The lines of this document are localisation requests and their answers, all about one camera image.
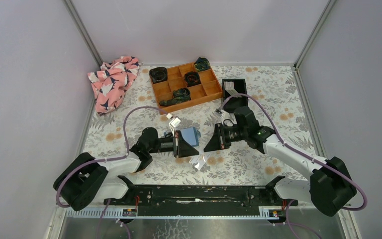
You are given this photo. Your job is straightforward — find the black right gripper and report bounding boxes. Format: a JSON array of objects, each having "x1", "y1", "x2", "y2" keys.
[{"x1": 203, "y1": 122, "x2": 247, "y2": 152}]

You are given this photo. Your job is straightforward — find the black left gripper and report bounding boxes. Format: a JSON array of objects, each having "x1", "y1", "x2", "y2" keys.
[{"x1": 148, "y1": 131, "x2": 199, "y2": 158}]

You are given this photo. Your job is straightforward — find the wooden compartment tray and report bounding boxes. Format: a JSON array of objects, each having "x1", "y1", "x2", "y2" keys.
[{"x1": 150, "y1": 62, "x2": 222, "y2": 112}]

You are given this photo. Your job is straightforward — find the blue leather card holder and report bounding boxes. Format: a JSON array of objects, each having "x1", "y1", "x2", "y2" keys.
[{"x1": 162, "y1": 127, "x2": 201, "y2": 147}]

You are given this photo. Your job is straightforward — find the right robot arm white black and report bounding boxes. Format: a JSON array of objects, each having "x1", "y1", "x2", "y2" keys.
[{"x1": 204, "y1": 107, "x2": 357, "y2": 217}]

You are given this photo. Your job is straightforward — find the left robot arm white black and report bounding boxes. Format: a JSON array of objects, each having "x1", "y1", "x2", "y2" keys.
[{"x1": 53, "y1": 127, "x2": 199, "y2": 211}]

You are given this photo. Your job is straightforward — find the stack of cards in box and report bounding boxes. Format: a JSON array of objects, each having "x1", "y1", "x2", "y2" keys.
[{"x1": 224, "y1": 81, "x2": 238, "y2": 96}]

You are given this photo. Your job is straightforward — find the black card box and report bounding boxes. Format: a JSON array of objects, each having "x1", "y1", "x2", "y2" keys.
[{"x1": 222, "y1": 78, "x2": 248, "y2": 113}]

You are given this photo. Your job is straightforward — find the rolled green tie front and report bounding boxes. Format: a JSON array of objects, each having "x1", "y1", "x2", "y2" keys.
[{"x1": 159, "y1": 88, "x2": 191, "y2": 107}]

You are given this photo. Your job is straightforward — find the rolled green tie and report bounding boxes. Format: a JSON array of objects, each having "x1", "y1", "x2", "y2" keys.
[
  {"x1": 194, "y1": 57, "x2": 210, "y2": 72},
  {"x1": 159, "y1": 88, "x2": 191, "y2": 107}
]

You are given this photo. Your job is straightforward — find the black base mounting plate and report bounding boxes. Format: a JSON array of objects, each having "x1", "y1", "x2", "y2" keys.
[{"x1": 104, "y1": 185, "x2": 298, "y2": 217}]

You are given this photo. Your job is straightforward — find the rolled dark tie centre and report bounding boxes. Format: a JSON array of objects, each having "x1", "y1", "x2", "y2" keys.
[{"x1": 184, "y1": 71, "x2": 201, "y2": 87}]

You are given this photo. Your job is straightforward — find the rolled dark tie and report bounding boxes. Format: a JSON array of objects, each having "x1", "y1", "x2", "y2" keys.
[
  {"x1": 184, "y1": 71, "x2": 201, "y2": 87},
  {"x1": 149, "y1": 67, "x2": 168, "y2": 84}
]

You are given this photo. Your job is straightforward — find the floral table mat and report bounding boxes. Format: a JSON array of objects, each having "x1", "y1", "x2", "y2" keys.
[{"x1": 83, "y1": 66, "x2": 315, "y2": 185}]

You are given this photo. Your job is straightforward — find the rolled dark tie far left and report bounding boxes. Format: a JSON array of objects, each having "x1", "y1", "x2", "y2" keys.
[{"x1": 149, "y1": 67, "x2": 168, "y2": 84}]

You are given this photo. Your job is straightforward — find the rolled green tie top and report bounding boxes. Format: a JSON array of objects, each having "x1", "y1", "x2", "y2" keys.
[{"x1": 194, "y1": 57, "x2": 210, "y2": 72}]

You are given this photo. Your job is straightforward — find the pink patterned cloth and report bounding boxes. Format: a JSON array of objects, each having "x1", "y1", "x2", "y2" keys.
[{"x1": 87, "y1": 56, "x2": 140, "y2": 115}]

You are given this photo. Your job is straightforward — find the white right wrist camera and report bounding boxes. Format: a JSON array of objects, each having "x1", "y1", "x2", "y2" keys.
[{"x1": 213, "y1": 109, "x2": 225, "y2": 120}]

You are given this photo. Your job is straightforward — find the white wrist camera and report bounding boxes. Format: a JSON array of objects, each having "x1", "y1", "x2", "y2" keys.
[
  {"x1": 213, "y1": 109, "x2": 225, "y2": 120},
  {"x1": 167, "y1": 114, "x2": 181, "y2": 133}
]

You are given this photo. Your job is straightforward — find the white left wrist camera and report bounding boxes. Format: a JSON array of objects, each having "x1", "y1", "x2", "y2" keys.
[{"x1": 167, "y1": 114, "x2": 181, "y2": 133}]

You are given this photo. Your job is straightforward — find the aluminium front rail frame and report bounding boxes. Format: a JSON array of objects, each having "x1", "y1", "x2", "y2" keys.
[{"x1": 44, "y1": 186, "x2": 363, "y2": 239}]

